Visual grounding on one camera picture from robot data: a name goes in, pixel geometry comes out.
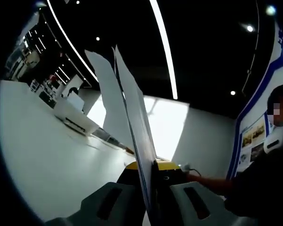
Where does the white printer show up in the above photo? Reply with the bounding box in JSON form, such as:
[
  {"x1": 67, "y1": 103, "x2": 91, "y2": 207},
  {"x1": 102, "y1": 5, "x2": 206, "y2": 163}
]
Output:
[{"x1": 53, "y1": 93, "x2": 100, "y2": 137}]

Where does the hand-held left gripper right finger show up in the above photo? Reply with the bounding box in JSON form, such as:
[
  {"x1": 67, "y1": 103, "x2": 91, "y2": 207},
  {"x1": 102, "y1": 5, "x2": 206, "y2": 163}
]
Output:
[{"x1": 152, "y1": 159, "x2": 260, "y2": 226}]

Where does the long curved ceiling light strip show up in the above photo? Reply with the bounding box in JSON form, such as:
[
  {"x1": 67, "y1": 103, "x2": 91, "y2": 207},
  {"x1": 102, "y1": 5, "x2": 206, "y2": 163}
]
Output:
[{"x1": 46, "y1": 0, "x2": 99, "y2": 82}]

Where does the white paper sheet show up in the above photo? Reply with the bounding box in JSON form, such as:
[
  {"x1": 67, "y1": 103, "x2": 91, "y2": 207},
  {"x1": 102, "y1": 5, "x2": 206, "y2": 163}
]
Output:
[{"x1": 84, "y1": 44, "x2": 160, "y2": 226}]

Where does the black cable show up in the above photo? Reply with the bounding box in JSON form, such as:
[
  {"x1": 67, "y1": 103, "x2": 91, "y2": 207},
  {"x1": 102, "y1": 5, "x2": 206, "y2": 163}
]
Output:
[{"x1": 190, "y1": 167, "x2": 203, "y2": 178}]

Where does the white worn device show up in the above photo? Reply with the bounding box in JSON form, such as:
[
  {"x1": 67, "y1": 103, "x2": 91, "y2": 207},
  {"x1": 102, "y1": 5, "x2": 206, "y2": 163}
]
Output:
[{"x1": 263, "y1": 122, "x2": 283, "y2": 155}]

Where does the group of ceiling spotlights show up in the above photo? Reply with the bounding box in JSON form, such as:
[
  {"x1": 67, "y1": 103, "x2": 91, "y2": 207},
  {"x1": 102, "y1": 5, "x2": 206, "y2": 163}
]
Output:
[{"x1": 75, "y1": 0, "x2": 278, "y2": 96}]

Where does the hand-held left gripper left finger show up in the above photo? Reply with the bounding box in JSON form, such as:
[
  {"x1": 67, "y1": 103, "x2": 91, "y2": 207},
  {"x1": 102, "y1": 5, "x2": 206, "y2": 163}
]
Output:
[{"x1": 44, "y1": 161, "x2": 150, "y2": 226}]

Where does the blue white wall display board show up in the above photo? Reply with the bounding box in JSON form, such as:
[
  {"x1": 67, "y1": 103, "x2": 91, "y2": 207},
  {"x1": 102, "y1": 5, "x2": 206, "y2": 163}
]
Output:
[{"x1": 226, "y1": 23, "x2": 283, "y2": 181}]

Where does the wide ceiling light strip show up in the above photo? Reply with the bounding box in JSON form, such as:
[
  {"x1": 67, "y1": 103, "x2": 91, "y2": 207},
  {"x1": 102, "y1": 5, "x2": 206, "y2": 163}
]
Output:
[{"x1": 150, "y1": 0, "x2": 179, "y2": 100}]

